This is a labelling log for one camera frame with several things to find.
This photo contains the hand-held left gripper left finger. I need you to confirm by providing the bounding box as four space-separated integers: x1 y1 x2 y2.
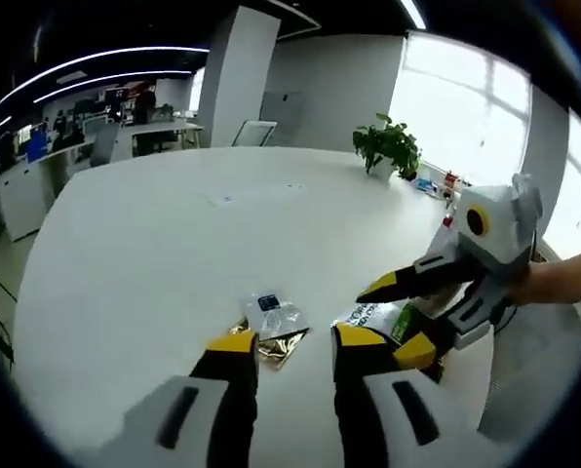
124 331 260 468

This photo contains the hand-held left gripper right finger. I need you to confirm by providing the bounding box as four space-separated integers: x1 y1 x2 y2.
329 324 486 468

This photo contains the gold foil skincare sachet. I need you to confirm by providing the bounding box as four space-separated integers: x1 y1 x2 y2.
226 316 311 374

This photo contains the green and blue skincare packet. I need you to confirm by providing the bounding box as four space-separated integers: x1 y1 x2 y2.
331 296 450 384

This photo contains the clear plastic skincare sachet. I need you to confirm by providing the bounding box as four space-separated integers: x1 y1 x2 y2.
238 290 314 337

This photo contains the white mesh bag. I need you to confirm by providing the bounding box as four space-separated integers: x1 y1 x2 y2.
476 301 581 438

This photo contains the green potted plant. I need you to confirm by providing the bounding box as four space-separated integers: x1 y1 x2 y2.
352 112 424 181

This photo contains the grey cabinet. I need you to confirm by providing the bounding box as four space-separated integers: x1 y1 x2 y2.
259 91 305 137

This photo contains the white-backed office chair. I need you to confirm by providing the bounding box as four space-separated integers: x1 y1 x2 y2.
230 118 279 148

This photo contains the row of white office desks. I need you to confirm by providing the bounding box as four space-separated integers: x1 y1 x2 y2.
0 119 207 245

